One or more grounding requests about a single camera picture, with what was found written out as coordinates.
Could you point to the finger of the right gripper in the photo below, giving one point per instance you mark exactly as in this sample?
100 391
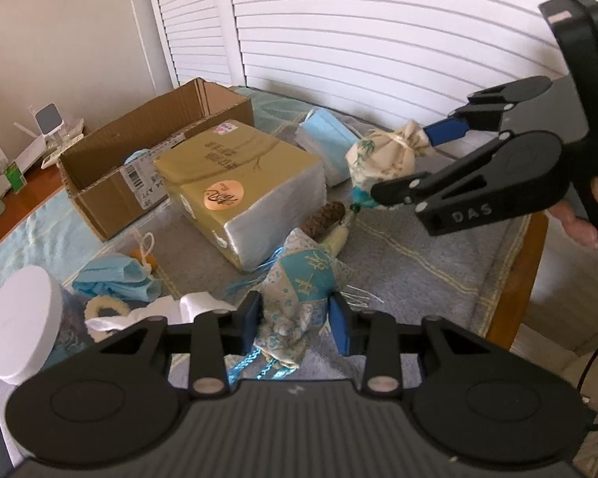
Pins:
485 109
511 176

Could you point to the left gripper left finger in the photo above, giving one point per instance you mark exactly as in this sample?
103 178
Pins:
216 334

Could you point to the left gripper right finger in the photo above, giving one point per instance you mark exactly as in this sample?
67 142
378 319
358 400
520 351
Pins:
373 335

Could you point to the white sock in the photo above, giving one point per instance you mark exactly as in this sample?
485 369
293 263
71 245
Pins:
175 312

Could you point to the blue patterned fabric sachet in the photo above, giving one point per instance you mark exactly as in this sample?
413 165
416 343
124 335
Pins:
294 339

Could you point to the cream drawstring pouch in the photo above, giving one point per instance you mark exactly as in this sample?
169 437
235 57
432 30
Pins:
383 156

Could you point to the blue face mask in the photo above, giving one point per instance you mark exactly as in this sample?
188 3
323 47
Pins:
118 276

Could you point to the cream fuzzy scrunchie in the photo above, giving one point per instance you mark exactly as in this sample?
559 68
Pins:
95 306

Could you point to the blue face mask pack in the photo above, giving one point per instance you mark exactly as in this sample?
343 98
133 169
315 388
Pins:
324 135

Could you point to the person's right hand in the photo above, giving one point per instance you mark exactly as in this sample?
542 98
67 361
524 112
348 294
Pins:
578 214

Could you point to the grey blue checked towel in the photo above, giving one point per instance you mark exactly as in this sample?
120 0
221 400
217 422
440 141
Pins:
396 266

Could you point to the white louvered shutter door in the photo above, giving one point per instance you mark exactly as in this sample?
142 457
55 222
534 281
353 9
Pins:
384 61

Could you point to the gold tissue pack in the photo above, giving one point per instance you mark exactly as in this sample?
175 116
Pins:
245 190

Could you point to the white lid plastic jar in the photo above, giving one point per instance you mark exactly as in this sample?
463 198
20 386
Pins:
41 323

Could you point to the brown cardboard box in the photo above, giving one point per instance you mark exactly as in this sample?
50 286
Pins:
109 174

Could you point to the wooden side table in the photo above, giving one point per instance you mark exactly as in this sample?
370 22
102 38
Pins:
42 184

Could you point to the white remote control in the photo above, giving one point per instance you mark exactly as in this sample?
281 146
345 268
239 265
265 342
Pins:
60 154

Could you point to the green small bottle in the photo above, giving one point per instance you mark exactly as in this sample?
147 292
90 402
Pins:
14 176

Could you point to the white router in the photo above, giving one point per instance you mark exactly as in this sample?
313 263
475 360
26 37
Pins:
45 149

